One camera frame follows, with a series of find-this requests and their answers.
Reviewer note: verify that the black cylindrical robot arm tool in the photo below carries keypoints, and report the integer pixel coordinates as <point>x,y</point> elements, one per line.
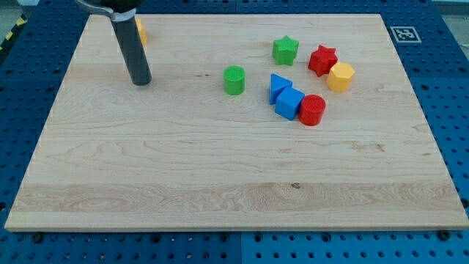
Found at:
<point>128,37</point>

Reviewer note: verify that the yellow block behind arm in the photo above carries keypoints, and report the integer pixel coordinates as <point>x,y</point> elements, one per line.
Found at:
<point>141,31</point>

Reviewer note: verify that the light wooden board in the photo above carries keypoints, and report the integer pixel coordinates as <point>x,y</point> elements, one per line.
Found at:
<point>180,154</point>

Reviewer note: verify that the green cylinder block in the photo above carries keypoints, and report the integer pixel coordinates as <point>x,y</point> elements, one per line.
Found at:
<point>234,80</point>

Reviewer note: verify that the blue cube block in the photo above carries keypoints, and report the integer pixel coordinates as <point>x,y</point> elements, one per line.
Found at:
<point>288,103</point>

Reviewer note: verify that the blue triangle block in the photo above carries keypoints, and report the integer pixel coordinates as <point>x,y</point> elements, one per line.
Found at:
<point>277,85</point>

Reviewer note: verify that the red cylinder block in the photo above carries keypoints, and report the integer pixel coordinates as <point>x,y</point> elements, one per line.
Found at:
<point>311,111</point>

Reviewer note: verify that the green star block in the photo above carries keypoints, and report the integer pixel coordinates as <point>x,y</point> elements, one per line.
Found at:
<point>285,50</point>

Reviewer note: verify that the red star block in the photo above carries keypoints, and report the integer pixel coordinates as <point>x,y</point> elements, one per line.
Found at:
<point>322,60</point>

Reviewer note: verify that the yellow octagon block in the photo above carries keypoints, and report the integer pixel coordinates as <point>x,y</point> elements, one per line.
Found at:
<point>340,77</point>

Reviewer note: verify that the white fiducial marker tag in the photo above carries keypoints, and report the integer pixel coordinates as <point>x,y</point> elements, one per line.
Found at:
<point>405,34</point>

